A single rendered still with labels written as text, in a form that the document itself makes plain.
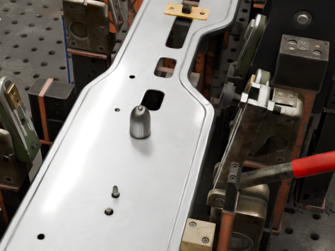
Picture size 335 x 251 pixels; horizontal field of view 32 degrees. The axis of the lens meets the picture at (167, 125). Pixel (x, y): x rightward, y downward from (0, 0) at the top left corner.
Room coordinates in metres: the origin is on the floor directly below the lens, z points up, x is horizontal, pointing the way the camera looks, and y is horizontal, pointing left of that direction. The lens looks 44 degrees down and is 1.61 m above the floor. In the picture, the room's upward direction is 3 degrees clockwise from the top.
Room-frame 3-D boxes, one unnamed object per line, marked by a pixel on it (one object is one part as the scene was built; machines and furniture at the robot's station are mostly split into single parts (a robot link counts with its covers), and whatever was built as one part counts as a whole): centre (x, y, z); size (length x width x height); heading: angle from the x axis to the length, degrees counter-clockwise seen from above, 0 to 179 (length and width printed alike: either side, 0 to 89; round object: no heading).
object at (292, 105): (0.63, -0.16, 0.88); 0.11 x 0.09 x 0.37; 79
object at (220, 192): (0.45, -0.07, 1.06); 0.03 x 0.01 x 0.03; 79
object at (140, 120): (0.62, 0.04, 1.02); 0.03 x 0.03 x 0.07
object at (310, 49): (0.69, -0.19, 0.91); 0.07 x 0.05 x 0.42; 79
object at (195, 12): (0.96, -0.03, 1.01); 0.08 x 0.04 x 0.01; 78
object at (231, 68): (0.79, -0.12, 0.84); 0.04 x 0.03 x 0.29; 169
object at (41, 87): (0.72, 0.19, 0.84); 0.11 x 0.08 x 0.29; 79
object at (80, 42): (0.93, 0.16, 0.87); 0.12 x 0.09 x 0.35; 79
